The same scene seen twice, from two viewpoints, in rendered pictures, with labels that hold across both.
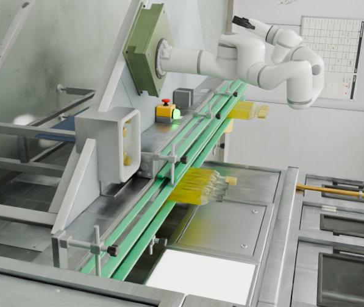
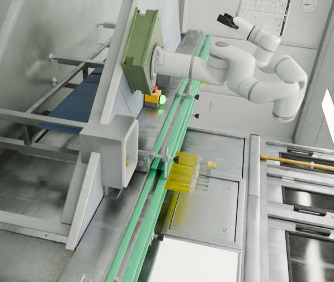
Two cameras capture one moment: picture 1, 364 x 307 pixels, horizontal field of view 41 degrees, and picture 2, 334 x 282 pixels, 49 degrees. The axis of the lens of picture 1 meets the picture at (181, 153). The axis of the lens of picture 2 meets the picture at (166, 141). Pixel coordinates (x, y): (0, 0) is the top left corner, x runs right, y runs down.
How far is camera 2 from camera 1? 52 cm
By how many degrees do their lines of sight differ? 14
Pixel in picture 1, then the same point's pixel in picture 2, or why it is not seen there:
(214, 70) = (205, 78)
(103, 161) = (107, 171)
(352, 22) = not seen: outside the picture
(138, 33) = (135, 43)
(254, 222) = (231, 201)
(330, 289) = (299, 271)
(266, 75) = (257, 93)
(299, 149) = not seen: hidden behind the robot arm
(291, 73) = (282, 95)
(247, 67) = (239, 81)
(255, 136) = not seen: hidden behind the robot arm
